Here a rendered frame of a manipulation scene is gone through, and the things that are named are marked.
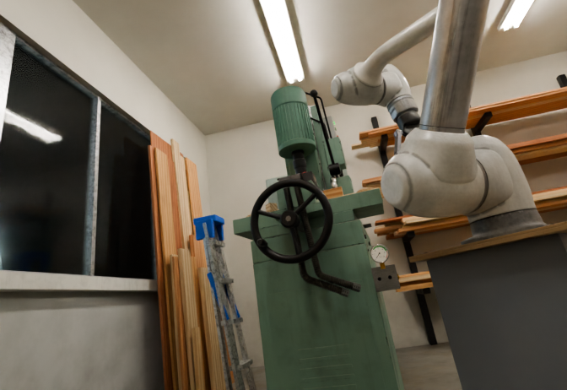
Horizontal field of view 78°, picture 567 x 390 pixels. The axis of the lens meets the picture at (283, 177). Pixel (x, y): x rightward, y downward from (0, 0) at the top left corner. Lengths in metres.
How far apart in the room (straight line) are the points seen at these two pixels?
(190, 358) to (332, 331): 1.54
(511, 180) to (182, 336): 2.23
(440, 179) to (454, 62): 0.25
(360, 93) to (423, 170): 0.43
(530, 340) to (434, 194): 0.34
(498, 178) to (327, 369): 0.81
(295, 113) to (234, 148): 2.80
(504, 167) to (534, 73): 3.90
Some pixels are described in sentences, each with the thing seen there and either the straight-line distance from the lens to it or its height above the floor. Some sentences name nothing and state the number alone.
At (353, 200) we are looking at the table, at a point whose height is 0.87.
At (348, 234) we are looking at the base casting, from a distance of 1.32.
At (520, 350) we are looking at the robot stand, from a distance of 0.93.
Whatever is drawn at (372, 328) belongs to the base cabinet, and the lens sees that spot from 1.31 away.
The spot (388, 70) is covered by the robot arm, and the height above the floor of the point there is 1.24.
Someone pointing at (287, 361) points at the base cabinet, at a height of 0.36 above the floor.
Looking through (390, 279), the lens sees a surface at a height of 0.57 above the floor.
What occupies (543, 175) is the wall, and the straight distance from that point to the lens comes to 4.37.
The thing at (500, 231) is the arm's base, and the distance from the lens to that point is 0.98.
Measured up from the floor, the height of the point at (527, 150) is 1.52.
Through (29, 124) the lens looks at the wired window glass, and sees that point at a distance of 2.40.
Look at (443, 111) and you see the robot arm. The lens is 0.86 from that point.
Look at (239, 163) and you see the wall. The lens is 4.27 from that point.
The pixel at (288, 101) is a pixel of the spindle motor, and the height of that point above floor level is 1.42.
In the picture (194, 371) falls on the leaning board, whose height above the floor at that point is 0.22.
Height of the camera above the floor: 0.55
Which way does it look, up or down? 20 degrees up
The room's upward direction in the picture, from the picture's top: 9 degrees counter-clockwise
